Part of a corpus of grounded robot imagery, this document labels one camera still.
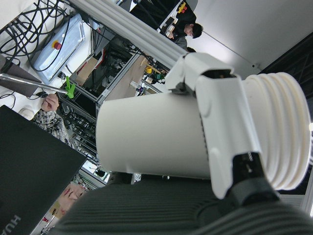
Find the green plastic clamp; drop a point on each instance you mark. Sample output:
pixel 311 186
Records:
pixel 69 88

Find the bystander bare hand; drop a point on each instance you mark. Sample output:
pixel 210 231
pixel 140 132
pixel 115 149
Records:
pixel 50 102

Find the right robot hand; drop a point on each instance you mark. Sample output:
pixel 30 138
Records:
pixel 220 110

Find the person in black jacket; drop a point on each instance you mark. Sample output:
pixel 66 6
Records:
pixel 185 19

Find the dark grey flat board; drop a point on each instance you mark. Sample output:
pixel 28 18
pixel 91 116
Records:
pixel 14 71

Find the patterned sleeve forearm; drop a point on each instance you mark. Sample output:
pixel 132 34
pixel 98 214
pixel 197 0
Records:
pixel 55 127

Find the teach pendant with red button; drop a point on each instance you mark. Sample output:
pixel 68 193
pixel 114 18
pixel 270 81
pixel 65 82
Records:
pixel 66 44

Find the cardboard box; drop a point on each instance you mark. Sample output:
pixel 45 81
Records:
pixel 85 72

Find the black laptop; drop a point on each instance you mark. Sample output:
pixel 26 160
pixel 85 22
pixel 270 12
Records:
pixel 31 171

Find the silver metal rod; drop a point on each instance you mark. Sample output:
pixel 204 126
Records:
pixel 29 83

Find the aluminium profile rail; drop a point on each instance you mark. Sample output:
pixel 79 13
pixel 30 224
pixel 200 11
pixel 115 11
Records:
pixel 137 31

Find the white paper cup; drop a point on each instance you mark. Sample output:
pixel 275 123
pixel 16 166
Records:
pixel 151 137

